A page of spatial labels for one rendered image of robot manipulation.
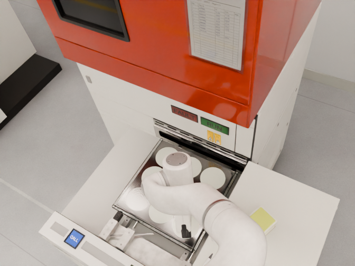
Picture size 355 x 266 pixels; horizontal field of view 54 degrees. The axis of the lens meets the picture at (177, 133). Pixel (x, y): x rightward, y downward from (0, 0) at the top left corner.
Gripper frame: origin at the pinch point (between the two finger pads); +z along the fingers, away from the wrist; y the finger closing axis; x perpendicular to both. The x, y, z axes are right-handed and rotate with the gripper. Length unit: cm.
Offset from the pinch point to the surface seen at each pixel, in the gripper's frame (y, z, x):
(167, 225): -9.9, 7.3, -7.6
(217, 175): -28.3, 0.6, 12.7
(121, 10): -24, -68, -13
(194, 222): -10.4, 7.1, 2.3
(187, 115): -36.4, -23.8, 2.5
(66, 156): -128, 60, -96
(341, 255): -51, 88, 83
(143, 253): -1.7, 12.5, -16.6
